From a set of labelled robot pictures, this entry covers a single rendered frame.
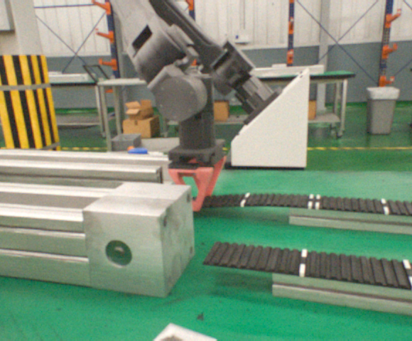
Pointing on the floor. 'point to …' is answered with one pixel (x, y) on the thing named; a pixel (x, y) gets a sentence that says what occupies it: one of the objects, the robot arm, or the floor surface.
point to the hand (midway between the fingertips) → (200, 199)
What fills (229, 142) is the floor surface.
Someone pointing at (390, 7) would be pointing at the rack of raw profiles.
